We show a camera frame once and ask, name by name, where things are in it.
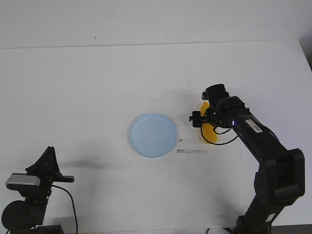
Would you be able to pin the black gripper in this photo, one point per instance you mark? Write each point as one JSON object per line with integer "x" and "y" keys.
{"x": 216, "y": 113}
{"x": 43, "y": 165}

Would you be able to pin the yellow toy corn cob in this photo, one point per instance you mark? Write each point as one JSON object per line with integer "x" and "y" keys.
{"x": 207, "y": 129}

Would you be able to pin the light blue round plate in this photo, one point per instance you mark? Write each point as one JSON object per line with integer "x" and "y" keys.
{"x": 153, "y": 135}

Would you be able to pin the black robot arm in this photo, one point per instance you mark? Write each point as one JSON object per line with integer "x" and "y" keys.
{"x": 24, "y": 217}
{"x": 280, "y": 179}

